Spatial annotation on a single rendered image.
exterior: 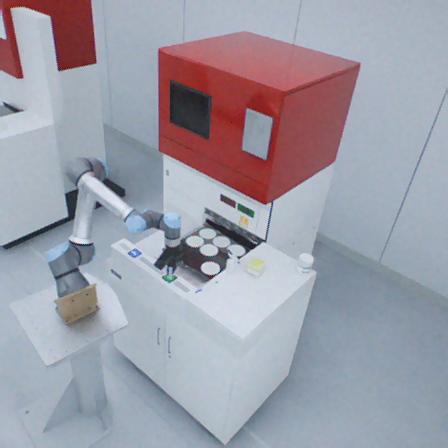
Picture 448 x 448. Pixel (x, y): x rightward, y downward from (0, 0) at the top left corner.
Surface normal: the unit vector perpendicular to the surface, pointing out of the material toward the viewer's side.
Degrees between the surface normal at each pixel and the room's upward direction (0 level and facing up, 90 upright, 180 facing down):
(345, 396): 0
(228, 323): 0
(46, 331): 0
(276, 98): 90
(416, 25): 90
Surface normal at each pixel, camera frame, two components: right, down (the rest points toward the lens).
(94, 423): 0.07, -0.80
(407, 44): -0.66, 0.41
